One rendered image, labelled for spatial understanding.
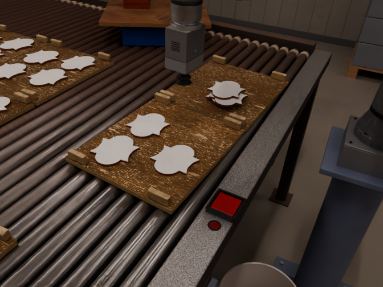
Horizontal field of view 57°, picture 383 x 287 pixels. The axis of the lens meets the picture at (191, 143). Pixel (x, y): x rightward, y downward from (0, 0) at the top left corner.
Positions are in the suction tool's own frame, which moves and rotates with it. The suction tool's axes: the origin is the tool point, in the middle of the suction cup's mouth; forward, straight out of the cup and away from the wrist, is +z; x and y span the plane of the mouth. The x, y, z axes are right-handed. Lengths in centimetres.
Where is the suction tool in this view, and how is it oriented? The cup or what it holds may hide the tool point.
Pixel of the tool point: (183, 82)
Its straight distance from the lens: 96.4
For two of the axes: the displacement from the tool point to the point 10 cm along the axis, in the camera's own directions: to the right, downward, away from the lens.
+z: -0.4, 8.1, 5.9
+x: 8.4, 3.5, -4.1
